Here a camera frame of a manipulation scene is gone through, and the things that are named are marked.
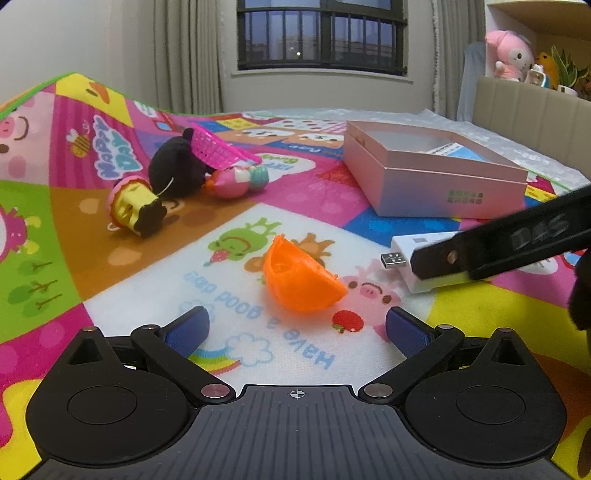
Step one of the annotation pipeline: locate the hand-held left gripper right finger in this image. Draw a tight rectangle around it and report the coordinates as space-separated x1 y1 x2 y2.
360 306 539 406

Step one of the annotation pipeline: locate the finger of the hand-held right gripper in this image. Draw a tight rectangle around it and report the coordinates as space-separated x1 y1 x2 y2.
410 187 591 281

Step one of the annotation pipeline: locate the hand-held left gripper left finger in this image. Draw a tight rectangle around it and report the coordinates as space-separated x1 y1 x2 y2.
60 306 236 409

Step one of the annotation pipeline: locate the white USB adapter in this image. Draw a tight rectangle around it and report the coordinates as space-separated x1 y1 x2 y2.
381 233 472 295

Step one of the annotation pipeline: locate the pink cardboard box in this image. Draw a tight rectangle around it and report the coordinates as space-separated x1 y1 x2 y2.
344 120 529 219

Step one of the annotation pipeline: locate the orange plastic half shell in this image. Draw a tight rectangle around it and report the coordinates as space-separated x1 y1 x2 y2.
262 234 348 315

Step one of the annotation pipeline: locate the pink doll figure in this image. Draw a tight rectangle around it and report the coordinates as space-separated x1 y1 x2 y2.
205 165 269 199

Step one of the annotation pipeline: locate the black plush toy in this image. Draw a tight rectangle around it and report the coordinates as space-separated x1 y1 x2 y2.
148 128 218 199

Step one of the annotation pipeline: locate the pink plastic toy basket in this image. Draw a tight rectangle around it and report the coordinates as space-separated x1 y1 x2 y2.
191 122 263 171

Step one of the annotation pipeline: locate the person's right hand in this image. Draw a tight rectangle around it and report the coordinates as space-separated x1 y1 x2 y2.
567 249 591 330

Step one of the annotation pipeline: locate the colourful cartoon play mat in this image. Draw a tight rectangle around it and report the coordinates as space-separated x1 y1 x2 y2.
0 71 591 480

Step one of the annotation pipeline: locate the blue and white packet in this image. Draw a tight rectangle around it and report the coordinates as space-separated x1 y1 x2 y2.
427 141 492 162

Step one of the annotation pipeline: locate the beige padded headboard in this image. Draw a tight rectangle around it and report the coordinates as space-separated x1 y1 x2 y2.
475 76 591 181

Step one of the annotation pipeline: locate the yellow pink cupcake toy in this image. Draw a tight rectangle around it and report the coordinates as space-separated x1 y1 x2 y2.
107 175 166 238

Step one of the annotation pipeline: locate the yellow plush toy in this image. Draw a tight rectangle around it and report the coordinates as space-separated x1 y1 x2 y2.
536 51 561 89

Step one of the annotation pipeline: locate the green potted plant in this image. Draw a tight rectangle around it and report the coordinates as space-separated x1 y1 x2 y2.
551 46 591 95

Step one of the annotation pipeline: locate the pink plush toy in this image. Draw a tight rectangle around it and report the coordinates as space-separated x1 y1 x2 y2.
485 30 536 83

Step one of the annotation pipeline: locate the beige curtain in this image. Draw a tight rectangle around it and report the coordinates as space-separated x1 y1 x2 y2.
152 0 225 114
431 0 485 121

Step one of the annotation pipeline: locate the dark framed window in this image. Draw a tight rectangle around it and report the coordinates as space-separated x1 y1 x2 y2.
236 0 408 75

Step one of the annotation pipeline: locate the wooden wall shelf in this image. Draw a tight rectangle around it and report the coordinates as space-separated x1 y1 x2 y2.
487 0 591 7

